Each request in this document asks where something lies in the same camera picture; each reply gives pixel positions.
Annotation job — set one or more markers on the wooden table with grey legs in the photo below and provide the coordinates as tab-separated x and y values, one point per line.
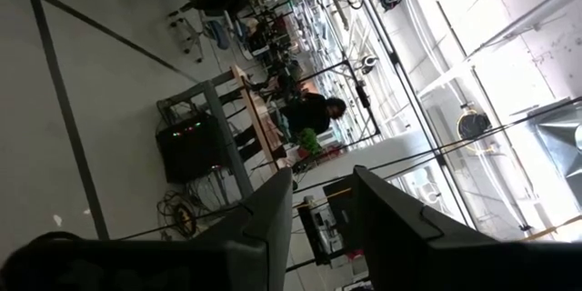
227	145

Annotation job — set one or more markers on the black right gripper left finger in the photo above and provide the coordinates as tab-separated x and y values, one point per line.
182	266

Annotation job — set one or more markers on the black television screen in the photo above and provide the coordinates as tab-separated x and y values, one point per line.
338	195

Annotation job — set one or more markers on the shiny metal duct hood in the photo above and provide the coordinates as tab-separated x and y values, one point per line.
559	145

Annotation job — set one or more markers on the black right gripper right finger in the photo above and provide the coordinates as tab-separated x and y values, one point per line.
432	263

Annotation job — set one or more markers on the black computer case with lights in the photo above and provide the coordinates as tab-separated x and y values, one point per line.
191	150

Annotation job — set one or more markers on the person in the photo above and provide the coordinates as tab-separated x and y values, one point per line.
309	116

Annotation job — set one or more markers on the small green plant, red pot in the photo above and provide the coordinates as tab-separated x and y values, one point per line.
310	141

